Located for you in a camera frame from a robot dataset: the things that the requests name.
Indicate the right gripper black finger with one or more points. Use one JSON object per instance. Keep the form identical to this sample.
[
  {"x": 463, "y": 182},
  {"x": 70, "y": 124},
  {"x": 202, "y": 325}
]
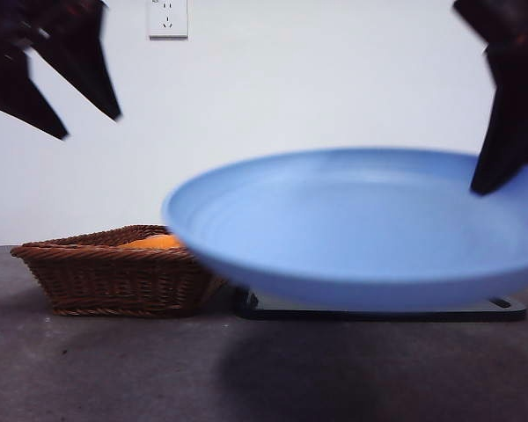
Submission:
[{"x": 515, "y": 114}]

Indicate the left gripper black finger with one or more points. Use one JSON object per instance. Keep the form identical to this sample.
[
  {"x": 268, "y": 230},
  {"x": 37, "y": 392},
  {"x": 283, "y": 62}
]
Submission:
[
  {"x": 13, "y": 88},
  {"x": 85, "y": 66}
]

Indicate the orange corn cob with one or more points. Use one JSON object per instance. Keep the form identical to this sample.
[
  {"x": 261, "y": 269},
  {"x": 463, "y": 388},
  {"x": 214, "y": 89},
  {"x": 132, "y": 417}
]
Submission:
[{"x": 158, "y": 242}]

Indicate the blue round plate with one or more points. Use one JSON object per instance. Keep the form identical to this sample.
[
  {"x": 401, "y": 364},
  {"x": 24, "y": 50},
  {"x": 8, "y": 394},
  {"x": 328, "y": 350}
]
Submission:
[{"x": 334, "y": 228}]

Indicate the brown wicker basket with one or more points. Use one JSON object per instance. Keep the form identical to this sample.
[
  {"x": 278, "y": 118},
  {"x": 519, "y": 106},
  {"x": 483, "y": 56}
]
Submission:
[{"x": 114, "y": 281}]

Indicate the black rectangular tray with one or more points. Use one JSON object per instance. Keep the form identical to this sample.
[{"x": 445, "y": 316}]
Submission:
[{"x": 378, "y": 314}]

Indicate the white wall socket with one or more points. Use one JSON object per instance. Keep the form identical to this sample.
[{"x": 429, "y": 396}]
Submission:
[{"x": 168, "y": 19}]

